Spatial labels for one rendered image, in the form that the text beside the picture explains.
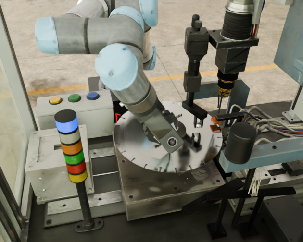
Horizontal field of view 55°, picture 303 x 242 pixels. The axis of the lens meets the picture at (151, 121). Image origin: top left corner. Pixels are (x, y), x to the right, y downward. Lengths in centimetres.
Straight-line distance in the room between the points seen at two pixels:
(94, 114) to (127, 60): 62
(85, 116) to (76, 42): 54
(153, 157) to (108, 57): 36
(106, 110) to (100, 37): 54
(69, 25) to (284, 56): 46
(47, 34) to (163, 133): 32
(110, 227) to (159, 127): 39
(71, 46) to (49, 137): 44
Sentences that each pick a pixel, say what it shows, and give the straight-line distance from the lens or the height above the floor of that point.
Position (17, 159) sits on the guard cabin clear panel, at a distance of 100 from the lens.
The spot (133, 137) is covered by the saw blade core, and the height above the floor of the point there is 95.
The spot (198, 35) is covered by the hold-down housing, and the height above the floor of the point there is 125.
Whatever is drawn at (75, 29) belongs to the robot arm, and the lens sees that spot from 62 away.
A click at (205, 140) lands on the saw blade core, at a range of 88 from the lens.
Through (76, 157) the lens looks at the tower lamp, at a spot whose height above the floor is 105.
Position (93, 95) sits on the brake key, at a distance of 115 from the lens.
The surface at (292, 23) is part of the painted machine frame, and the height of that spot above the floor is 132.
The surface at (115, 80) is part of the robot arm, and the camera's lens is 53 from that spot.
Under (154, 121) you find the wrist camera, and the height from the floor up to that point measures 112.
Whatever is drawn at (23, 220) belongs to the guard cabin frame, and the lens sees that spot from 95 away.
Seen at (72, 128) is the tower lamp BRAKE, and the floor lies 114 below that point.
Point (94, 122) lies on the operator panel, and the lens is 115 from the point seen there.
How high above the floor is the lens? 153
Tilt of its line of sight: 38 degrees down
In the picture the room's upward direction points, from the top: 1 degrees clockwise
